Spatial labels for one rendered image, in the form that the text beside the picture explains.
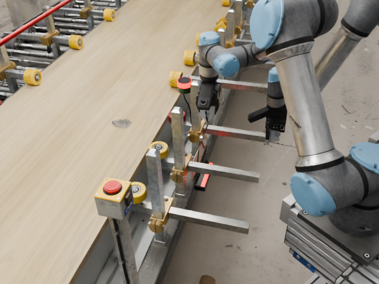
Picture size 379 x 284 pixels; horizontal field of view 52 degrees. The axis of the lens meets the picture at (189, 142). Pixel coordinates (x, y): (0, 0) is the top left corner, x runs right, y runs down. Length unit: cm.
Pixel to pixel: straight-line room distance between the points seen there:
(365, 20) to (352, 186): 54
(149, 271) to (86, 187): 37
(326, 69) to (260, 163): 164
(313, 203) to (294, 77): 30
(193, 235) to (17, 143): 118
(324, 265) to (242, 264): 105
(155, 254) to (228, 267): 88
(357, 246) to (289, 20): 60
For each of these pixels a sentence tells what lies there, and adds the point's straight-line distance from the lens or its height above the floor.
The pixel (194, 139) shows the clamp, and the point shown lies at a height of 84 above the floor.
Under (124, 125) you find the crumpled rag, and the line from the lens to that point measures 173.
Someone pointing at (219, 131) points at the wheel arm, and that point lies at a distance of 175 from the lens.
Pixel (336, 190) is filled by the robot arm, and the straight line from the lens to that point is 97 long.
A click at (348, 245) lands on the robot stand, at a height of 104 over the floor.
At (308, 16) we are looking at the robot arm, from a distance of 98.
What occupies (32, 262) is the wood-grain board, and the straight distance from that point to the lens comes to 131.
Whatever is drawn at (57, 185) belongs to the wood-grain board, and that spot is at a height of 90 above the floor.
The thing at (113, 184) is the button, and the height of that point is 123.
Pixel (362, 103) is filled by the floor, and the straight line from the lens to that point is 381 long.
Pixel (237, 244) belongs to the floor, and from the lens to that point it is 239.
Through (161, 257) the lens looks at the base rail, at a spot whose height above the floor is 70.
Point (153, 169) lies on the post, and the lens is 123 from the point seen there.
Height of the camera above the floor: 189
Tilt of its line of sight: 38 degrees down
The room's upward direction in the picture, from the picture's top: 2 degrees counter-clockwise
